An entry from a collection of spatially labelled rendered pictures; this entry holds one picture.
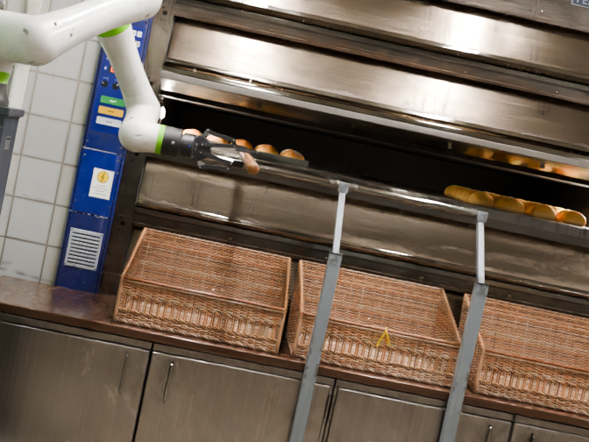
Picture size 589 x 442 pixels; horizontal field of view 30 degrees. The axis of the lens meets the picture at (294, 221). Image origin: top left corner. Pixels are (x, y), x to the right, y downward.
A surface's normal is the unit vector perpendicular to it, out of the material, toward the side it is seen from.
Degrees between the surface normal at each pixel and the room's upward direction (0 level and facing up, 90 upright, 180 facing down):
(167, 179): 70
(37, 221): 90
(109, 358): 90
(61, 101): 90
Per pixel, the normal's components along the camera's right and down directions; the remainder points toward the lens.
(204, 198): 0.11, -0.26
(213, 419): 0.04, 0.08
